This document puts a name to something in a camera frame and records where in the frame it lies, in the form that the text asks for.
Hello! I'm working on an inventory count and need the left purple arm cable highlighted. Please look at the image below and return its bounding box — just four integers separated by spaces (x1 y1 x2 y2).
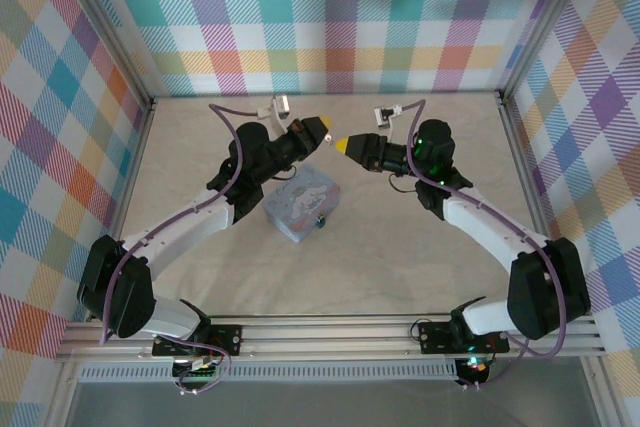
99 102 246 395

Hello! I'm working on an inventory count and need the aluminium corner post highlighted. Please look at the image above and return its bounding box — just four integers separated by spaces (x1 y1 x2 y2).
58 0 157 104
498 0 601 101

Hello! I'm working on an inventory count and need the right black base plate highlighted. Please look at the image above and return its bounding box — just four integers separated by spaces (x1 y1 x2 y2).
418 319 511 355

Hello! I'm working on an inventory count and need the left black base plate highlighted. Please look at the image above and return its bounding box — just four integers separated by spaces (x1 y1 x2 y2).
151 325 244 359

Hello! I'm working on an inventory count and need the left aluminium side rail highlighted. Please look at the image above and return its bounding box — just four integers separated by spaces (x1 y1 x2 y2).
87 96 158 322

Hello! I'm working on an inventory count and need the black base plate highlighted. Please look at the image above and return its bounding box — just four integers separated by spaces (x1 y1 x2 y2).
418 319 511 355
151 325 244 359

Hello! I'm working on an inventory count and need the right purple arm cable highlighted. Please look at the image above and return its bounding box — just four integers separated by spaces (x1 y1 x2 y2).
389 99 569 391

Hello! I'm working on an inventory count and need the aluminium side rail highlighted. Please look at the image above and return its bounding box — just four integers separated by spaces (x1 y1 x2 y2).
495 90 575 317
87 96 158 322

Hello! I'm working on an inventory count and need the left control board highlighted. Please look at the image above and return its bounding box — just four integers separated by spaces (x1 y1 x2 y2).
171 355 222 379

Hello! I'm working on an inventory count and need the slotted grey cable duct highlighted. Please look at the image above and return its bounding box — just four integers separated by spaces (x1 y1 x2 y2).
78 364 460 383

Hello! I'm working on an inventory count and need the left aluminium corner post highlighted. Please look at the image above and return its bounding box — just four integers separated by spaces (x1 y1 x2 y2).
58 0 157 104

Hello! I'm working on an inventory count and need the right aluminium side rail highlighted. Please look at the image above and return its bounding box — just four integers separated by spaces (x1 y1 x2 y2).
495 90 575 317

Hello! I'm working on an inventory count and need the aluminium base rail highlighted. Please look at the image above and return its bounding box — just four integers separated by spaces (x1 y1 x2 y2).
54 316 607 364

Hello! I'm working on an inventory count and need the blue cartoon tin box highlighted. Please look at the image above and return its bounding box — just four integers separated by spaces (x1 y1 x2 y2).
261 174 343 244

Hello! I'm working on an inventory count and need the right aluminium corner post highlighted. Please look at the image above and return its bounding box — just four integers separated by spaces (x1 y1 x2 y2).
498 0 601 101

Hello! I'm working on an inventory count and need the right control board with lights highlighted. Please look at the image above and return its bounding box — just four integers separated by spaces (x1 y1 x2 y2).
455 355 490 374

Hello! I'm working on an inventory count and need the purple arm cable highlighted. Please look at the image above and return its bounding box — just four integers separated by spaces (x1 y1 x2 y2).
389 99 569 391
99 102 246 395

